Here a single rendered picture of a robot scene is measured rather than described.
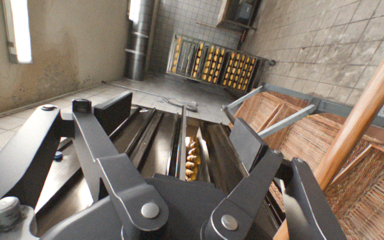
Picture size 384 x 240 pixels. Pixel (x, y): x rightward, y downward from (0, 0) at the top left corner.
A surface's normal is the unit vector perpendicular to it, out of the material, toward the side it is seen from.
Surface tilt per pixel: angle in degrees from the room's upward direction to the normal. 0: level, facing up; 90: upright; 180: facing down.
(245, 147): 0
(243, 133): 0
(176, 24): 90
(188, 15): 90
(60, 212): 70
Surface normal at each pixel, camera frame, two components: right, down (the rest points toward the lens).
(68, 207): -0.10, -0.93
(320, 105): 0.03, 0.36
